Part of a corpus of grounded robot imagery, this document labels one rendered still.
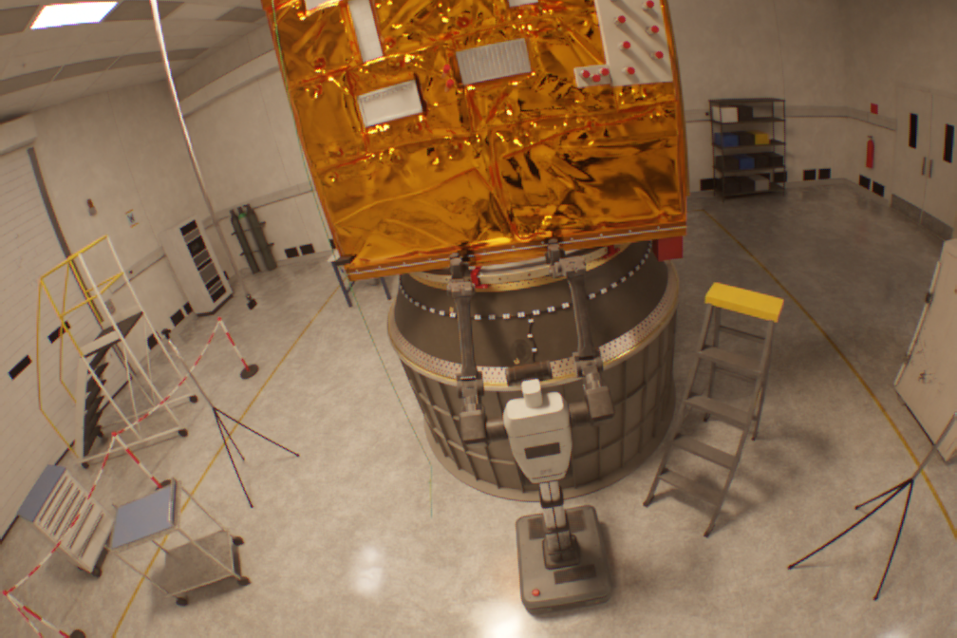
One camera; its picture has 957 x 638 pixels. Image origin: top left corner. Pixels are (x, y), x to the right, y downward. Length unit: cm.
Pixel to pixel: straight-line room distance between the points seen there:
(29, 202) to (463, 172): 742
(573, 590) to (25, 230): 833
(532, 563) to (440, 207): 210
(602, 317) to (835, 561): 237
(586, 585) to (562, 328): 150
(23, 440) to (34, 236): 322
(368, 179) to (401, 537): 247
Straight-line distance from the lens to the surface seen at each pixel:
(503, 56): 194
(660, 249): 227
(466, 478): 330
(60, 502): 486
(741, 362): 224
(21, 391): 780
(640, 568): 284
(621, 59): 192
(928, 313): 387
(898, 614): 333
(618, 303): 233
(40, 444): 795
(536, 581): 255
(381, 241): 222
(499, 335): 220
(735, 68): 843
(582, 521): 269
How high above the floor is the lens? 265
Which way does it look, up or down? 26 degrees down
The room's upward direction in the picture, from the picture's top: 14 degrees counter-clockwise
